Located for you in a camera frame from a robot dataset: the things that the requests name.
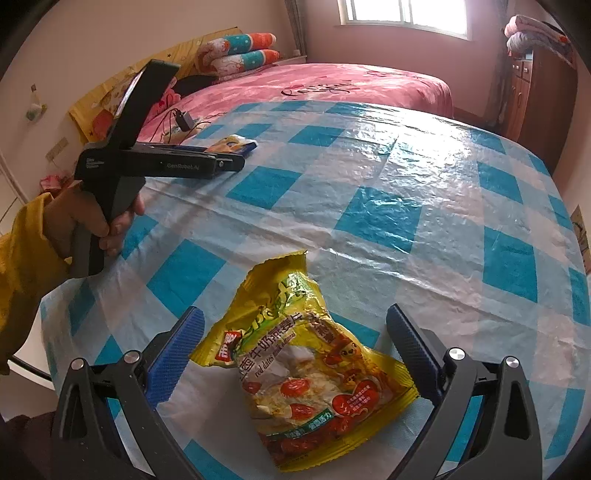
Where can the yellow wooden headboard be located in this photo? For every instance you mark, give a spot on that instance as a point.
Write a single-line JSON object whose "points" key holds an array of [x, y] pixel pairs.
{"points": [[101, 106]]}

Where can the wall poster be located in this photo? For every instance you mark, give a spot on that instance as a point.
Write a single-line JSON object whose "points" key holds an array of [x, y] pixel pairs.
{"points": [[582, 230]]}

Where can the small wall hanging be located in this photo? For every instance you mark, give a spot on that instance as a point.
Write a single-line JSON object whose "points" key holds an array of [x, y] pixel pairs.
{"points": [[34, 108]]}

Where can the small yellow blue snack packet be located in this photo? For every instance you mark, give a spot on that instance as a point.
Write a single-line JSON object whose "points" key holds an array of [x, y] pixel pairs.
{"points": [[235, 144]]}

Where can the person's left forearm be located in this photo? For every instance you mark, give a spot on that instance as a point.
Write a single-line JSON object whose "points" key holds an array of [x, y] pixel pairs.
{"points": [[23, 277]]}

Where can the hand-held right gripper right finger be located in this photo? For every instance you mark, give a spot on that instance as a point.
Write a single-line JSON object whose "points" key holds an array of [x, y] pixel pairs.
{"points": [[413, 346]]}

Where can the pink folded blanket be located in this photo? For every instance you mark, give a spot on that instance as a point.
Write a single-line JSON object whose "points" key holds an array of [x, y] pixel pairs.
{"points": [[168, 99]]}

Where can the cartoon print pillow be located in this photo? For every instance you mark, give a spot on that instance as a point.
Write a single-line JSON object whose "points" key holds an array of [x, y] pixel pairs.
{"points": [[240, 44], [244, 62]]}

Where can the window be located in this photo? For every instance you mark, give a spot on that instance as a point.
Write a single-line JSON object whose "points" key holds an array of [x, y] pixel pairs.
{"points": [[401, 11]]}

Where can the person's left hand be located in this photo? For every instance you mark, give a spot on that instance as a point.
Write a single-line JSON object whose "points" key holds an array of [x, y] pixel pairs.
{"points": [[117, 230]]}

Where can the stack of folded blankets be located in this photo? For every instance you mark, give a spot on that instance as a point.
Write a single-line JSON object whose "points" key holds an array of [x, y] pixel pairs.
{"points": [[535, 32]]}

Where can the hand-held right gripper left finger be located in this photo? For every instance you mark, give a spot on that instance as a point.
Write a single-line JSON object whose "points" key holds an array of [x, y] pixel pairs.
{"points": [[178, 350]]}

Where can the blue white checked tablecloth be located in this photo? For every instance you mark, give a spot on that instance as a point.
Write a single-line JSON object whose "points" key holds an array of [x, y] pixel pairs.
{"points": [[369, 207]]}

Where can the grey patterned curtain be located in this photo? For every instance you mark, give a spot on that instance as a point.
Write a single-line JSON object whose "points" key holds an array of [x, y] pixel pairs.
{"points": [[496, 92]]}

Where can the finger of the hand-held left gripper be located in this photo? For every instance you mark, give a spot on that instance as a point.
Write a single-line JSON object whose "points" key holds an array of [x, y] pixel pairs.
{"points": [[184, 148], [231, 164]]}

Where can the bed with pink bedspread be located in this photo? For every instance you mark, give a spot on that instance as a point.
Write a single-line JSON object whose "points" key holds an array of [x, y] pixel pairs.
{"points": [[346, 83]]}

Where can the white power strip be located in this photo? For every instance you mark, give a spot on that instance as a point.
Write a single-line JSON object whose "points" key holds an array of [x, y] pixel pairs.
{"points": [[184, 134]]}

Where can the brown wooden cabinet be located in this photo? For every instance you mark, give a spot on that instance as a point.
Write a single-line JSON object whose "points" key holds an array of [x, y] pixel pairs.
{"points": [[545, 110]]}

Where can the black charger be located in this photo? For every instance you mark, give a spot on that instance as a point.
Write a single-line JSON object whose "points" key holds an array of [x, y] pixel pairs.
{"points": [[185, 121]]}

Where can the dark cloth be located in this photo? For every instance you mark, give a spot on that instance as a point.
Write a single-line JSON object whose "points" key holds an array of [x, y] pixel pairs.
{"points": [[194, 85]]}

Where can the yellow green snack bag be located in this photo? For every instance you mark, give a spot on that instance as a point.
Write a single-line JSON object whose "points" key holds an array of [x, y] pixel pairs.
{"points": [[295, 392]]}

